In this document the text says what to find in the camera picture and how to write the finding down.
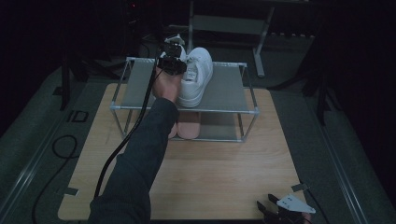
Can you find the pink slipper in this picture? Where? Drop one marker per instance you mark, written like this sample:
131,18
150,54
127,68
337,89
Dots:
188,126
173,132

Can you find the grey tape piece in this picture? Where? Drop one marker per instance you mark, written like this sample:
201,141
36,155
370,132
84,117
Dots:
71,191
300,187

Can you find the grey metal stand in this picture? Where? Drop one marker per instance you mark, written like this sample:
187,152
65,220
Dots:
227,25

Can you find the person's right hand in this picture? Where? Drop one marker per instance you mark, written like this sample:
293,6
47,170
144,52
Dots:
306,219

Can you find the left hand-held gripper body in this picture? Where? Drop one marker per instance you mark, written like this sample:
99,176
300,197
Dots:
171,62

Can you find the metal floor rail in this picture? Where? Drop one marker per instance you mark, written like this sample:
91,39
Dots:
346,174
26,172

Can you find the person's left hand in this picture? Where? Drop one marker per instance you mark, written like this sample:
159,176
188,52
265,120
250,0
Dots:
166,85

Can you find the dark stand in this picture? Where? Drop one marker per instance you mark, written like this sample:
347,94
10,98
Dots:
322,102
65,87

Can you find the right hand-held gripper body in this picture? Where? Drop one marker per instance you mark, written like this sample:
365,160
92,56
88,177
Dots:
292,205

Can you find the grey metal shoe rack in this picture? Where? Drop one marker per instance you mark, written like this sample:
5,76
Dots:
227,90

